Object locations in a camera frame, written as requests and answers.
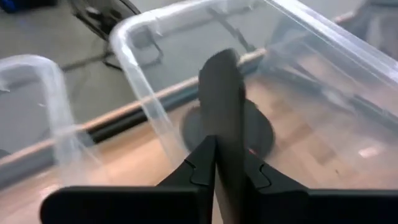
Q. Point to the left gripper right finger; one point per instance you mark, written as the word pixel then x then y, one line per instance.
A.
pixel 342 208

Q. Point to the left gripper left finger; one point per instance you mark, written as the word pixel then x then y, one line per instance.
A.
pixel 124 205

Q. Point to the black ladle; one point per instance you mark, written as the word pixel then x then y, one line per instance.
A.
pixel 262 130

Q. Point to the black nylon spoon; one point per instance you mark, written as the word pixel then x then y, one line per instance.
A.
pixel 222 93

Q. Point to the clear plastic bin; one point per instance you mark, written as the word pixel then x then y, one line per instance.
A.
pixel 53 81
pixel 124 53

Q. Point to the black floor fan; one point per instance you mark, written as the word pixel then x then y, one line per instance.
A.
pixel 102 15

